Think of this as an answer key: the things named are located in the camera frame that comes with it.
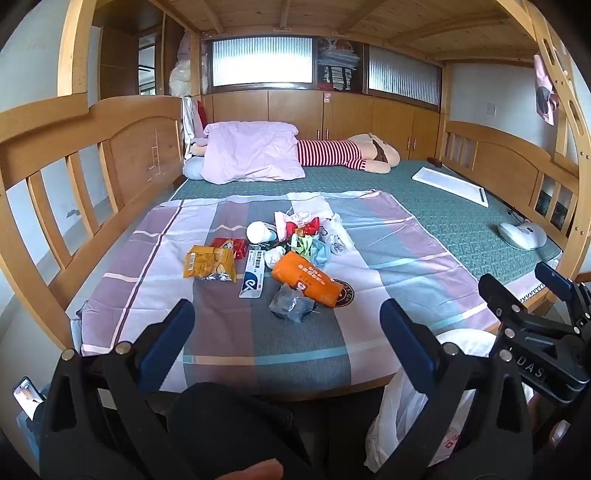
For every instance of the person's black trouser leg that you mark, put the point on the person's black trouser leg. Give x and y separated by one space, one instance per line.
231 429

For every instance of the frosted glass window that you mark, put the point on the frosted glass window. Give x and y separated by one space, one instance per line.
404 76
261 62

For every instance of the green wrapper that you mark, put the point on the green wrapper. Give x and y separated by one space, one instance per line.
302 244

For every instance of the white lined trash bin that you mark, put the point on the white lined trash bin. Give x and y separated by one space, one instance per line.
397 415

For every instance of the white paper cup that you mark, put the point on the white paper cup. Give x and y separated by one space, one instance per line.
258 232

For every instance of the red wrapper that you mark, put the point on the red wrapper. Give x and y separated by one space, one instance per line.
311 226

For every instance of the white and blue medicine box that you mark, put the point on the white and blue medicine box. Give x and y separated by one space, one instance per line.
253 277

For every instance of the yellow snack bag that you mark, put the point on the yellow snack bag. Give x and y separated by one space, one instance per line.
207 263

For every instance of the black smartphone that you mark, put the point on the black smartphone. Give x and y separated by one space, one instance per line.
28 396

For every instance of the white rounded device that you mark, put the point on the white rounded device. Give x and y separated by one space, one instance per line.
521 234

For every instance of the green patterned bed mat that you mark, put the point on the green patterned bed mat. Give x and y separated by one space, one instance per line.
438 217

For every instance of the light blue wrapper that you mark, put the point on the light blue wrapper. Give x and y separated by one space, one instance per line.
319 253

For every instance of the orange plastic bag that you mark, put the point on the orange plastic bag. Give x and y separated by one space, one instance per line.
304 277

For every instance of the shelf of stacked books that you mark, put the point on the shelf of stacked books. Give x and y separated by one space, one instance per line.
339 64

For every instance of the white wrapped bundle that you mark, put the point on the white wrapped bundle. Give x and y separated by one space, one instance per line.
180 74

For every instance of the wooden bunk bed frame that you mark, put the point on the wooden bunk bed frame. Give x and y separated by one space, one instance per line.
138 152

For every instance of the long white board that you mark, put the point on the long white board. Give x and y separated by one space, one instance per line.
450 187

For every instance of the grey plastic bag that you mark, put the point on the grey plastic bag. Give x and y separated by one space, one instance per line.
291 304

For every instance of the pink and white wrapper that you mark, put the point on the pink and white wrapper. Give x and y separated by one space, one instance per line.
288 219

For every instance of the plaid bed sheet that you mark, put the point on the plaid bed sheet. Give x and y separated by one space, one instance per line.
138 277

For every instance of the pale blue cushion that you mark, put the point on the pale blue cushion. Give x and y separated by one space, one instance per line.
194 170

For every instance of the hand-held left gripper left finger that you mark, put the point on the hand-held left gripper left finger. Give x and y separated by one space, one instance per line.
171 334

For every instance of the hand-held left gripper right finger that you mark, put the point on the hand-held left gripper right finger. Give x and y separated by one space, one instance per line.
406 341

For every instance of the wafer snack packet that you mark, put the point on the wafer snack packet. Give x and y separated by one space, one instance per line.
231 247

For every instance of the white wall switch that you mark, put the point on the white wall switch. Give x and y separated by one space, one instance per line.
491 109

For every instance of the person's left hand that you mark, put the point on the person's left hand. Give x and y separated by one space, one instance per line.
251 470

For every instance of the white tissue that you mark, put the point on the white tissue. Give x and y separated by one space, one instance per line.
277 254

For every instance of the clear plastic bag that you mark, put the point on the clear plastic bag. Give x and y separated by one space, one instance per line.
337 235

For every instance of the pink hanging cloth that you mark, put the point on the pink hanging cloth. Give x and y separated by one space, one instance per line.
545 92

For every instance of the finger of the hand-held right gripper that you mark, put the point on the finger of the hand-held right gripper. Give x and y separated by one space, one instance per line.
554 277
496 288

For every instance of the pink pillow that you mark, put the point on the pink pillow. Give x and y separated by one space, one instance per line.
249 152

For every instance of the plush doll with striped shirt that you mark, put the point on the plush doll with striped shirt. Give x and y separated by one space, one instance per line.
323 152

